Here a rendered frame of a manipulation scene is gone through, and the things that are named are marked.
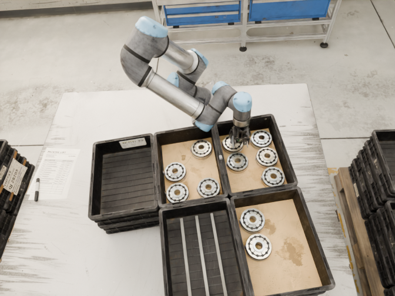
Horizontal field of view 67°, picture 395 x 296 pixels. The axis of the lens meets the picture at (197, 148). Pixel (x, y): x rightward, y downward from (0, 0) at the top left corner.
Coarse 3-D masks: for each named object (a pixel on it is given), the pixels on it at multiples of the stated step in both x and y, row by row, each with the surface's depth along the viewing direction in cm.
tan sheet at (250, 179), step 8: (224, 136) 153; (248, 144) 149; (272, 144) 148; (224, 152) 148; (240, 152) 147; (248, 152) 147; (256, 152) 146; (248, 168) 142; (256, 168) 142; (280, 168) 140; (232, 176) 140; (240, 176) 140; (248, 176) 140; (256, 176) 139; (232, 184) 138; (240, 184) 138; (248, 184) 137; (256, 184) 137; (232, 192) 136
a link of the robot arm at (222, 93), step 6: (216, 84) 125; (222, 84) 125; (216, 90) 125; (222, 90) 123; (228, 90) 123; (234, 90) 123; (216, 96) 125; (222, 96) 123; (228, 96) 122; (210, 102) 126; (216, 102) 124; (222, 102) 124; (228, 102) 122; (216, 108) 125; (222, 108) 125
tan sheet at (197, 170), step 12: (168, 144) 153; (180, 144) 153; (168, 156) 149; (180, 156) 149; (192, 156) 148; (192, 168) 144; (204, 168) 144; (216, 168) 143; (192, 180) 141; (192, 192) 137
